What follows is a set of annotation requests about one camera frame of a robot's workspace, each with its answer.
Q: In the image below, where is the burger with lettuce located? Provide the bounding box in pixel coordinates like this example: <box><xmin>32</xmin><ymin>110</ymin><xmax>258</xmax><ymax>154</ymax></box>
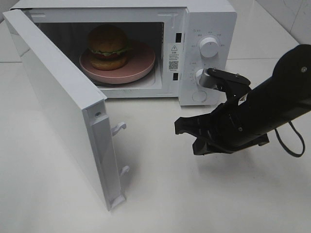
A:
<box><xmin>87</xmin><ymin>24</ymin><xmax>132</xmax><ymax>71</ymax></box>

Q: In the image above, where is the white microwave door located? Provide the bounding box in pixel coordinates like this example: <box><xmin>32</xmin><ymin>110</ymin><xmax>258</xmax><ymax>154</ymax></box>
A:
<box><xmin>4</xmin><ymin>9</ymin><xmax>128</xmax><ymax>210</ymax></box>

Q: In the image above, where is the white warning label sticker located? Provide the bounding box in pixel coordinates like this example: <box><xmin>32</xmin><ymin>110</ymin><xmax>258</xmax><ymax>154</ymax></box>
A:
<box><xmin>168</xmin><ymin>43</ymin><xmax>182</xmax><ymax>71</ymax></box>

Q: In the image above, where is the pink round plate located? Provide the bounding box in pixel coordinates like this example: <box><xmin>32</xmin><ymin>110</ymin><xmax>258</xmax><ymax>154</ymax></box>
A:
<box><xmin>79</xmin><ymin>40</ymin><xmax>156</xmax><ymax>84</ymax></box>

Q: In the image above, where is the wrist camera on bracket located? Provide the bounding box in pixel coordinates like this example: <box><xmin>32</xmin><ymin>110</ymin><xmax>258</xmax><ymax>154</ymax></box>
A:
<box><xmin>205</xmin><ymin>68</ymin><xmax>251</xmax><ymax>99</ymax></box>

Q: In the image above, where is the white round door button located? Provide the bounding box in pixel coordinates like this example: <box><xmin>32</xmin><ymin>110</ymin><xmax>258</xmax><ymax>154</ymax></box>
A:
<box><xmin>192</xmin><ymin>91</ymin><xmax>207</xmax><ymax>102</ymax></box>

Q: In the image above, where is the white microwave oven body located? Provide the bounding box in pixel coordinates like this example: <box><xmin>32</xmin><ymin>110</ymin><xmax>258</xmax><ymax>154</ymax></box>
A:
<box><xmin>9</xmin><ymin>0</ymin><xmax>237</xmax><ymax>105</ymax></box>

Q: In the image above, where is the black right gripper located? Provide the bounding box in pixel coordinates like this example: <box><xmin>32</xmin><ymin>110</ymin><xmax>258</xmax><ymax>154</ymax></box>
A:
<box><xmin>174</xmin><ymin>97</ymin><xmax>269</xmax><ymax>155</ymax></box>

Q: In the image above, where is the white round knob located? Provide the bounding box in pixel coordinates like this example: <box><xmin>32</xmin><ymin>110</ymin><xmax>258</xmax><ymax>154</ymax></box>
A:
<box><xmin>199</xmin><ymin>36</ymin><xmax>220</xmax><ymax>58</ymax></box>
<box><xmin>195</xmin><ymin>69</ymin><xmax>207</xmax><ymax>87</ymax></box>

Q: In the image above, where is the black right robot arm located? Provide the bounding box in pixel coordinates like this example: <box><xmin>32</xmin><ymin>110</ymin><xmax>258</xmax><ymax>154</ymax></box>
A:
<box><xmin>174</xmin><ymin>44</ymin><xmax>311</xmax><ymax>155</ymax></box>

